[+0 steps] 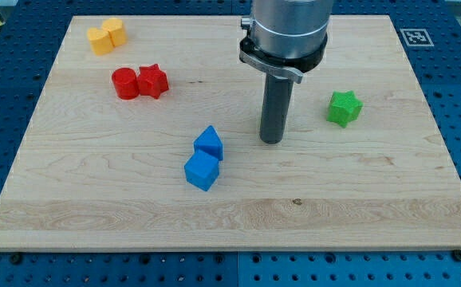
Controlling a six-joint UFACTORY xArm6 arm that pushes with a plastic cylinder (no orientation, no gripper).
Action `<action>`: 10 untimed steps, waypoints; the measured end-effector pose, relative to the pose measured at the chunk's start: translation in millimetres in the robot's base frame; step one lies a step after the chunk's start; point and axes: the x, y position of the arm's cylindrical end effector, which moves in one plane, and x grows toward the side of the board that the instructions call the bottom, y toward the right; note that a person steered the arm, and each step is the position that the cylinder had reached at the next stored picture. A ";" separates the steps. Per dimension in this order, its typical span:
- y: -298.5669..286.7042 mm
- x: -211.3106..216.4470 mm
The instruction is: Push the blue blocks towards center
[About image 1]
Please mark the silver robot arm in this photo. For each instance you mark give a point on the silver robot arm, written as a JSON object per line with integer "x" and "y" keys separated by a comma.
{"x": 285, "y": 38}

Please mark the blue triangular block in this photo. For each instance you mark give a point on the blue triangular block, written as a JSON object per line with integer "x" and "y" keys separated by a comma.
{"x": 209, "y": 142}

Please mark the blue cube block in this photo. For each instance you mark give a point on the blue cube block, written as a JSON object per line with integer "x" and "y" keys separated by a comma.
{"x": 201, "y": 170}

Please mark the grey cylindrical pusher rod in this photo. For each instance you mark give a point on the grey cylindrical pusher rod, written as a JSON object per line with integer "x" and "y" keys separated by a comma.
{"x": 275, "y": 106}

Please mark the wooden board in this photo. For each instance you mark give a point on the wooden board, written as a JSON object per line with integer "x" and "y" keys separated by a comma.
{"x": 95, "y": 173}

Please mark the red star block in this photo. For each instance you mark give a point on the red star block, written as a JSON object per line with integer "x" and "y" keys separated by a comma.
{"x": 152, "y": 81}

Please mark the green star block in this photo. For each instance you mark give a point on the green star block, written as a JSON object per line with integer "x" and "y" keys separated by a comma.
{"x": 343, "y": 108}

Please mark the red cylinder block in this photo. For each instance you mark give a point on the red cylinder block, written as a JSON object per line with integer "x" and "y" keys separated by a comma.
{"x": 125, "y": 83}

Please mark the yellow rounded block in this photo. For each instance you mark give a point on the yellow rounded block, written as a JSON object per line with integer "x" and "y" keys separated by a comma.
{"x": 117, "y": 31}

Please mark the yellow heart block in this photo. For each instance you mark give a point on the yellow heart block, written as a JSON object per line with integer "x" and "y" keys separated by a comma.
{"x": 100, "y": 41}

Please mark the white fiducial marker tag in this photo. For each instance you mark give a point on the white fiducial marker tag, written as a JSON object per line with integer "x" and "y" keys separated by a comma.
{"x": 415, "y": 37}

